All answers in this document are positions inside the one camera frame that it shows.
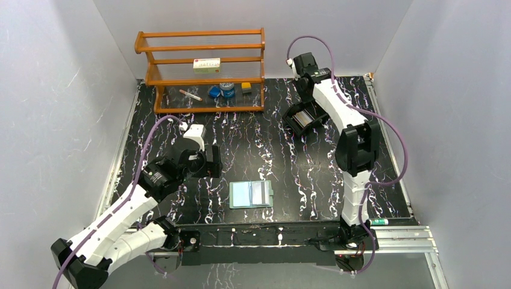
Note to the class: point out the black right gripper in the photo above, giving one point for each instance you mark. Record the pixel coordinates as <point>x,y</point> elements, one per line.
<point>304,98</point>

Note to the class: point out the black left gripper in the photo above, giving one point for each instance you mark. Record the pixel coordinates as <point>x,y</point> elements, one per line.
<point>215,161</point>

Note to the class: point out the mint green card holder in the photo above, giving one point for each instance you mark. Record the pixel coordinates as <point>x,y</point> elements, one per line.
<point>251,194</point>

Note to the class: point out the black card storage box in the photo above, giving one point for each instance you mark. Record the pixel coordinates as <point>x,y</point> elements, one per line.
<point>319,114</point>

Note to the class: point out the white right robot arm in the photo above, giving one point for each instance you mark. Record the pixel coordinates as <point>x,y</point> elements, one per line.
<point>357,148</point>

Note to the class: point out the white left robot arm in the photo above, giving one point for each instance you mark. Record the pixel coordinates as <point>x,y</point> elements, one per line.
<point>87,259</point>

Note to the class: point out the stack of cards in box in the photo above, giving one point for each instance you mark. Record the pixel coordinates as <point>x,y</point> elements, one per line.
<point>303,118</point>

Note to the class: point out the yellow black sponge block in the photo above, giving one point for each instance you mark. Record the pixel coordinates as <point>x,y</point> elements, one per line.
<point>246,88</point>

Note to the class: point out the blue square lid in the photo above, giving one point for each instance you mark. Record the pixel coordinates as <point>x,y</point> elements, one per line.
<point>214,92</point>

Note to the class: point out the blue round jar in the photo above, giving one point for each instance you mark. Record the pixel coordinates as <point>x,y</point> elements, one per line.
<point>227,89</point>

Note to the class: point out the red white pen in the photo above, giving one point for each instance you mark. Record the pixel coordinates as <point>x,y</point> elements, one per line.
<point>190,95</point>

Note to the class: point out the orange wooden shelf rack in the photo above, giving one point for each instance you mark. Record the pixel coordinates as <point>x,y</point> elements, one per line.
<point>170,57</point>

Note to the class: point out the white medicine box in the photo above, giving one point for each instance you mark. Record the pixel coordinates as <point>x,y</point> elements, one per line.
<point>206,65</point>

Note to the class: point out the green white marker pen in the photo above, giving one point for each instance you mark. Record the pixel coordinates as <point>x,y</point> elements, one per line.
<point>379,222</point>

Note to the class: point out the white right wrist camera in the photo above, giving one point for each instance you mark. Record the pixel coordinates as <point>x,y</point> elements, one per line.
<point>290,62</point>

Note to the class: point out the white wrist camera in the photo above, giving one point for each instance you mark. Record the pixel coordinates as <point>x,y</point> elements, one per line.
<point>290,62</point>
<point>193,138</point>

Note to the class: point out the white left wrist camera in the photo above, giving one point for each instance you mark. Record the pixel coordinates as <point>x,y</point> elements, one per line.
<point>193,138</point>

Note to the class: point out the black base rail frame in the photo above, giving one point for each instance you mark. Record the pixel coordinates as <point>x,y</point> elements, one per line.
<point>266,243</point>

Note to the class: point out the silver aluminium rail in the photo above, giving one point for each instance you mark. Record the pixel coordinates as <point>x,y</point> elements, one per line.
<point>404,239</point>

